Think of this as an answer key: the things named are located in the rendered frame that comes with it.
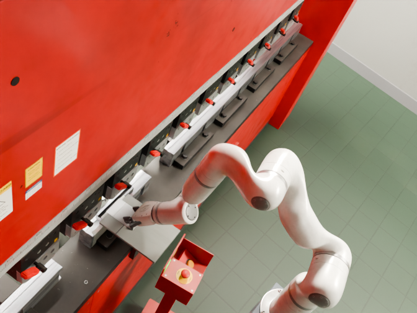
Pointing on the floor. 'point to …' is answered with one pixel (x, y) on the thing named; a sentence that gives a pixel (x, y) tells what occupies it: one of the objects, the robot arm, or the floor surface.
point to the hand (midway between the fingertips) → (132, 215)
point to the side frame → (305, 74)
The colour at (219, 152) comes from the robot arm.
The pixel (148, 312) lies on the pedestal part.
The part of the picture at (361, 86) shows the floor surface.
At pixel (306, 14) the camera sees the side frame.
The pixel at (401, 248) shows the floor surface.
